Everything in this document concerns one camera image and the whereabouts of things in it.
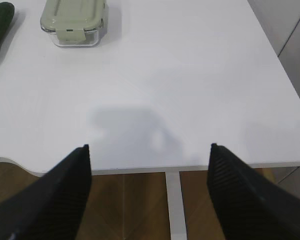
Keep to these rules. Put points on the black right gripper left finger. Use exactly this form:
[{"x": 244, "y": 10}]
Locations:
[{"x": 51, "y": 208}]

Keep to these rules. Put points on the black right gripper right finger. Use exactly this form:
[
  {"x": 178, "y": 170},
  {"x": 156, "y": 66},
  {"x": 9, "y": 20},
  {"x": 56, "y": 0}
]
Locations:
[{"x": 249, "y": 206}]

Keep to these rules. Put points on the white table leg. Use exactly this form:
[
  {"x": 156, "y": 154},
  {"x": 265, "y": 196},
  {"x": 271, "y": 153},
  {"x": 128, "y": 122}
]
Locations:
[{"x": 178, "y": 230}]

